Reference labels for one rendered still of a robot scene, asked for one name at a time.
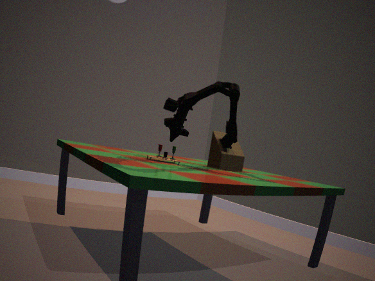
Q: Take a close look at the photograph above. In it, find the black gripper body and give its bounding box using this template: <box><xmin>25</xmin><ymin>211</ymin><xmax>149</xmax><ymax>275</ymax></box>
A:
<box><xmin>170</xmin><ymin>113</ymin><xmax>189</xmax><ymax>137</ymax></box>

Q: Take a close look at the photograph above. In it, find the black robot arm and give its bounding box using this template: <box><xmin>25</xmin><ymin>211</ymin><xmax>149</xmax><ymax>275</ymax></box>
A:
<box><xmin>163</xmin><ymin>81</ymin><xmax>240</xmax><ymax>149</ymax></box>

